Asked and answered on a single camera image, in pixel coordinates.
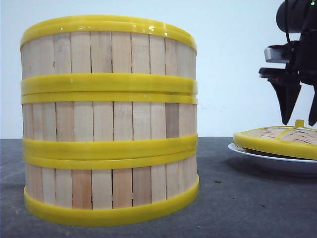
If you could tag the white plate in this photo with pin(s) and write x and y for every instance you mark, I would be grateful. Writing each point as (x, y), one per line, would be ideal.
(280, 164)

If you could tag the yellow rimmed bamboo steamer lid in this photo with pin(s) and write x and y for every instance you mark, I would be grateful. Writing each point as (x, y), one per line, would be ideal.
(292, 141)

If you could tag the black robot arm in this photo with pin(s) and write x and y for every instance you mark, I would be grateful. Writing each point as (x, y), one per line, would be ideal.
(297, 15)

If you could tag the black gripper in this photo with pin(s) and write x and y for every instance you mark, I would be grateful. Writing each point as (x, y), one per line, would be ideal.
(301, 68)

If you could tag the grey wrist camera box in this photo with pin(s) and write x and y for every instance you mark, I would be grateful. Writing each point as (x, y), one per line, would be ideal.
(276, 55)

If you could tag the bamboo steamer basket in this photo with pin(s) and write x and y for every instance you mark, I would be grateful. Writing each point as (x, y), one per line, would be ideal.
(101, 198)
(104, 58)
(88, 132)

